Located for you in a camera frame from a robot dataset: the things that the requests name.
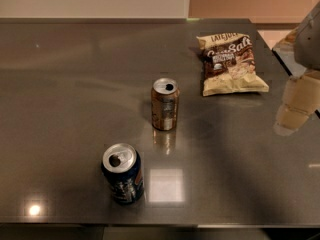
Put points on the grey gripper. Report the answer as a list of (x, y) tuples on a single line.
[(308, 44)]

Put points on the orange soda can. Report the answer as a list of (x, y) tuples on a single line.
[(164, 104)]

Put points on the blue pepsi can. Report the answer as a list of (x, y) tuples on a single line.
[(121, 165)]

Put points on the sea salt chips bag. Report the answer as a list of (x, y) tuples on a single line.
[(229, 64)]

